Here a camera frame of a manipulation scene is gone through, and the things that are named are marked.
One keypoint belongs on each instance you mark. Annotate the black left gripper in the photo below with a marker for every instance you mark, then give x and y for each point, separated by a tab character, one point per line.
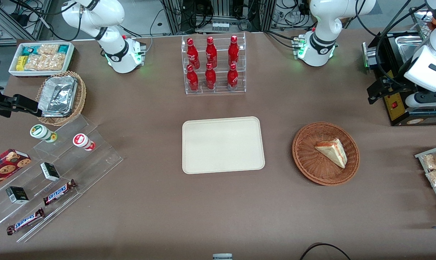
395	83

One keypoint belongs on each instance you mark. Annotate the triangular sandwich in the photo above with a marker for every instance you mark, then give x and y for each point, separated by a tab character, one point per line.
333	151

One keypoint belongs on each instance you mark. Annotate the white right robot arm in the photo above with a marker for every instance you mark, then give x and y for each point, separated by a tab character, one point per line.
115	50

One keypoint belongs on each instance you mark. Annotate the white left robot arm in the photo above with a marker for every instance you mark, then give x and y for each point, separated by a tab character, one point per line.
324	25

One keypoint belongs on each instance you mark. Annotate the light tan wicker basket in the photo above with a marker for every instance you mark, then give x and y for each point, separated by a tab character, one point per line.
81	97

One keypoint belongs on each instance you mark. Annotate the brown round wicker basket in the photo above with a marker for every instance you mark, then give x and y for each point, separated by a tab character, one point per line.
308	159

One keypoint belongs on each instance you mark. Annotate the cream plastic serving tray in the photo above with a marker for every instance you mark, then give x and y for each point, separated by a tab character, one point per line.
223	144

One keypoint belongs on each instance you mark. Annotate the black hot food warmer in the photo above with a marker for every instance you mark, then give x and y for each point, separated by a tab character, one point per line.
395	108

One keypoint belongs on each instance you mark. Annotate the white rectangular snack bin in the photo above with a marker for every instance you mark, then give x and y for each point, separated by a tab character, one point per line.
12	70

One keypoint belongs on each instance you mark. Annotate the green lid white cup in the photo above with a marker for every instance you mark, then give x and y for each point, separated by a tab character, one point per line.
41	131

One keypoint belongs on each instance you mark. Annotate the yellow snack packet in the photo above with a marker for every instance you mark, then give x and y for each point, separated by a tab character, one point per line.
20	63

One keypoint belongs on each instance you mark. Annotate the aluminium foil container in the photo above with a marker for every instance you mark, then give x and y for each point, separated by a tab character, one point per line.
58	95

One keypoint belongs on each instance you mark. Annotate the red chocolate chip cookie box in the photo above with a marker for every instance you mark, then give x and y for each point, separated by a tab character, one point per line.
4	168

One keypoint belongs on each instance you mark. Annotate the clear bag of crackers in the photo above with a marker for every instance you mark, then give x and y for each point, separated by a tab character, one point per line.
48	48
44	62

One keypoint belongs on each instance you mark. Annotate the teal snack packet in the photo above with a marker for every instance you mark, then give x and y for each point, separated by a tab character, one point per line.
63	49
29	50

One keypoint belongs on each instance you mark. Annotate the small black carton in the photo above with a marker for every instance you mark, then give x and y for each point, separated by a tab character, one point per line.
50	171
17	195

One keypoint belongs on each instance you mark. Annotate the red lid white cup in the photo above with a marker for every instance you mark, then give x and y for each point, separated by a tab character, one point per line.
82	141

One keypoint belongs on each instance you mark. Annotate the Snickers chocolate bar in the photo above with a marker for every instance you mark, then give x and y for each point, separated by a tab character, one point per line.
25	221
60	192

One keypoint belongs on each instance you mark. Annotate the clear acrylic stepped display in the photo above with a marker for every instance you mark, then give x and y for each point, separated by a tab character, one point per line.
95	162

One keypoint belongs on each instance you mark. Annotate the red cola bottle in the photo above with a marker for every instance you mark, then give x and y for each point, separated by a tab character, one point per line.
233	50
210	77
192	79
233	77
211	52
192	54

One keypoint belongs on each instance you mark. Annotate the clear acrylic bottle rack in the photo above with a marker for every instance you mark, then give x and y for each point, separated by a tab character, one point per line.
219	90

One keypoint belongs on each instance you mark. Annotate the white connector strip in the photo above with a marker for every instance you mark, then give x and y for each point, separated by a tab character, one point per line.
220	26

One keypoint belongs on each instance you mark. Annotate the aluminium equipment rack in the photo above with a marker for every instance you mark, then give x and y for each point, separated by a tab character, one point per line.
218	11

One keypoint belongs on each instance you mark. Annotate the grey device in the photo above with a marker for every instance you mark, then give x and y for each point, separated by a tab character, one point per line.
222	256

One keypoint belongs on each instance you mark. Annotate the aluminium frame shelf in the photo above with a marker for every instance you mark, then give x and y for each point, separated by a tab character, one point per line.
22	18

